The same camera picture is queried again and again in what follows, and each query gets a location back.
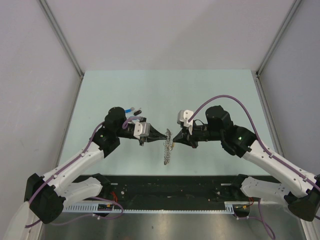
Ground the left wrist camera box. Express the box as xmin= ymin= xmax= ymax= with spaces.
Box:
xmin=132 ymin=116 xmax=151 ymax=139

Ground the black tag key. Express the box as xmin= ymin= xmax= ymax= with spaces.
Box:
xmin=133 ymin=109 xmax=142 ymax=116

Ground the white slotted cable duct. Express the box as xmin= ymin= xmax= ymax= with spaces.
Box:
xmin=59 ymin=201 xmax=253 ymax=218

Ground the aluminium frame post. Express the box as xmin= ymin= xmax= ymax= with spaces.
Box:
xmin=255 ymin=0 xmax=304 ymax=78
xmin=37 ymin=0 xmax=84 ymax=80

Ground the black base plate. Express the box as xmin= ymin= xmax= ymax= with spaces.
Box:
xmin=51 ymin=174 xmax=292 ymax=211

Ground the metal disc with keyrings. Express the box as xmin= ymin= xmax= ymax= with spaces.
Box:
xmin=163 ymin=128 xmax=174 ymax=166

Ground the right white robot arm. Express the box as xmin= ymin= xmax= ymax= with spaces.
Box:
xmin=173 ymin=105 xmax=320 ymax=222

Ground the left aluminium frame post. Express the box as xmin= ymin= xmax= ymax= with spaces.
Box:
xmin=37 ymin=0 xmax=84 ymax=80

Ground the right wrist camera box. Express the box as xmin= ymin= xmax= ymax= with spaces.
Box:
xmin=177 ymin=110 xmax=194 ymax=135

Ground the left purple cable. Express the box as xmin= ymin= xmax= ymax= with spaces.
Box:
xmin=24 ymin=116 xmax=148 ymax=228

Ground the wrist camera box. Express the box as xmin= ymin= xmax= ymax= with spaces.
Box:
xmin=132 ymin=116 xmax=151 ymax=139
xmin=177 ymin=110 xmax=194 ymax=135

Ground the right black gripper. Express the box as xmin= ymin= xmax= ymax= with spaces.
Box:
xmin=173 ymin=121 xmax=223 ymax=149

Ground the right aluminium frame post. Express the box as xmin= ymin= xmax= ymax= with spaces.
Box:
xmin=255 ymin=0 xmax=304 ymax=78

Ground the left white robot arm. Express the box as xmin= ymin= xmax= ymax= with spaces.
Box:
xmin=24 ymin=106 xmax=167 ymax=224

